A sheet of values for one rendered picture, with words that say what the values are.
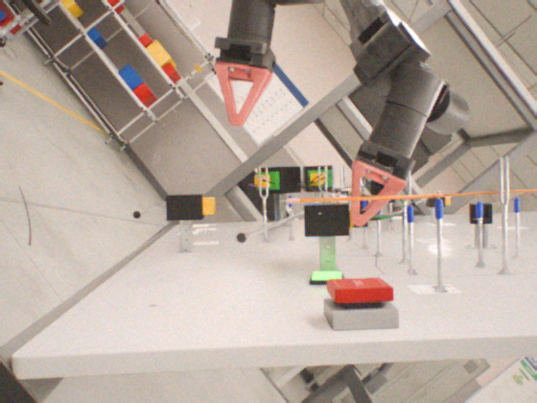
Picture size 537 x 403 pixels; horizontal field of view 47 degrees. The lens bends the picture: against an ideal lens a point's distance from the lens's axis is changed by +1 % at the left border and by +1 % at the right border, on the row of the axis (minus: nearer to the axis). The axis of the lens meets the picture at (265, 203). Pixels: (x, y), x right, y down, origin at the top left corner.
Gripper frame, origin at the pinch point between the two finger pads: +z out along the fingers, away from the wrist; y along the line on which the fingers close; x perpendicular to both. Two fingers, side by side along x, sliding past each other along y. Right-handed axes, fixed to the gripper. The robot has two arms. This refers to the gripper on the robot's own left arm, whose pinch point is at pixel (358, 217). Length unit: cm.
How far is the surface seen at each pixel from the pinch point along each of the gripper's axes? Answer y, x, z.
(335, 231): -2.2, 2.0, 2.6
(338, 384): 83, -18, 49
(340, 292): -27.9, 0.2, 4.3
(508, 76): 100, -27, -45
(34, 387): -34.5, 19.3, 19.8
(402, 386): 673, -167, 216
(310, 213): -2.2, 5.7, 1.8
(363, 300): -27.6, -1.8, 4.3
